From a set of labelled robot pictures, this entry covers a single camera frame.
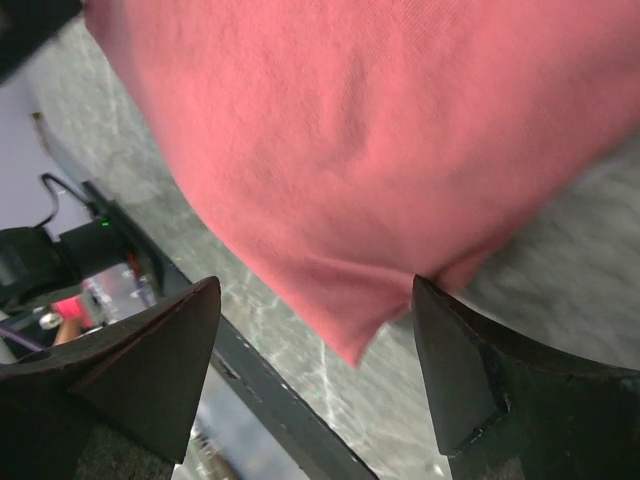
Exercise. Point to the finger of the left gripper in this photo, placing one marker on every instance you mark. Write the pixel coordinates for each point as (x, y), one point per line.
(27, 25)

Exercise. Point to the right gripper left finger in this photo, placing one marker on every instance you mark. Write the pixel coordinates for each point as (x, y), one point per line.
(115, 404)

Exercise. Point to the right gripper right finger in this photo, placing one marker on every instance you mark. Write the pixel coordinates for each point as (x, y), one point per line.
(507, 407)

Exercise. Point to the dark pink t shirt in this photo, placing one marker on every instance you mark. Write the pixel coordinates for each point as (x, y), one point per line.
(341, 148)

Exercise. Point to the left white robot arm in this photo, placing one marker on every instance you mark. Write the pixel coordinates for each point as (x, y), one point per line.
(37, 268)

